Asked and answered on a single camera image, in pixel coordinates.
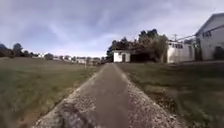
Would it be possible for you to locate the dark bush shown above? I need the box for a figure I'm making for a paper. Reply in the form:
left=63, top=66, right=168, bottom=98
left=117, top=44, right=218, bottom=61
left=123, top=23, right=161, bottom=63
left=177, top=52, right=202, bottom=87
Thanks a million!
left=213, top=45, right=224, bottom=61

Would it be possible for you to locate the group of dark trees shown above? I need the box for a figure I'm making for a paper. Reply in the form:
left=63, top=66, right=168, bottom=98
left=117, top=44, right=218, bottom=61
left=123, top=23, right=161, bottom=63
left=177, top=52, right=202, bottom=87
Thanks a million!
left=105, top=28, right=169, bottom=64

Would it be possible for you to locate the large grey building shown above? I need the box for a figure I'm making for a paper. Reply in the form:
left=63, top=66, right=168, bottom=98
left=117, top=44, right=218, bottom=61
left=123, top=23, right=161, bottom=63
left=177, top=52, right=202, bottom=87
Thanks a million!
left=194, top=12, right=224, bottom=62

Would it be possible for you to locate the green grass verge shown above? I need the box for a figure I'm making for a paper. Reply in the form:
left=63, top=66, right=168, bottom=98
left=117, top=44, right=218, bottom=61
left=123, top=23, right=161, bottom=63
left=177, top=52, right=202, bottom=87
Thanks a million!
left=114, top=61, right=224, bottom=128

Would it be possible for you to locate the small white hut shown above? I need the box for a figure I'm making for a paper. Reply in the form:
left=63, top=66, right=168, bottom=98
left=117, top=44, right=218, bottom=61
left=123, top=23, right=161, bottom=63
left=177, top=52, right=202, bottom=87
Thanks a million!
left=112, top=49, right=132, bottom=64

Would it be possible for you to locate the row of distant buildings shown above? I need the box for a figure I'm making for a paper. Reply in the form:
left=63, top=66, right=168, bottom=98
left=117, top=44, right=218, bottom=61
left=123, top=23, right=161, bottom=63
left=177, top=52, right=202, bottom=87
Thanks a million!
left=31, top=53, right=108, bottom=65

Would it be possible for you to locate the utility pole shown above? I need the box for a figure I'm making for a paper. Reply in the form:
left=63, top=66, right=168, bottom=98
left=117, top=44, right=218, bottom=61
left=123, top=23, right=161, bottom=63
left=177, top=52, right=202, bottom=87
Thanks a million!
left=172, top=33, right=178, bottom=43

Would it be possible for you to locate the grey gravel path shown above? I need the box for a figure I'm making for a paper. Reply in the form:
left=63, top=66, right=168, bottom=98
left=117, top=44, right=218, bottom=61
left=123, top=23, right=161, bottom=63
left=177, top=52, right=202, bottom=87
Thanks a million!
left=31, top=63, right=183, bottom=128

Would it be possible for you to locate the row of distant trees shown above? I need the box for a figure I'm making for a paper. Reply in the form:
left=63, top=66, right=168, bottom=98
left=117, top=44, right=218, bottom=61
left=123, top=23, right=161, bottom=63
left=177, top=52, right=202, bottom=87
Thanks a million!
left=0, top=42, right=73, bottom=61

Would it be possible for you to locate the dry grass field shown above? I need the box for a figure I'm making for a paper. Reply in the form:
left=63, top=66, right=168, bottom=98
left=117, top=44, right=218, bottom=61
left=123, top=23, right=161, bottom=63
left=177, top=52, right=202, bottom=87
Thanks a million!
left=0, top=56, right=101, bottom=128

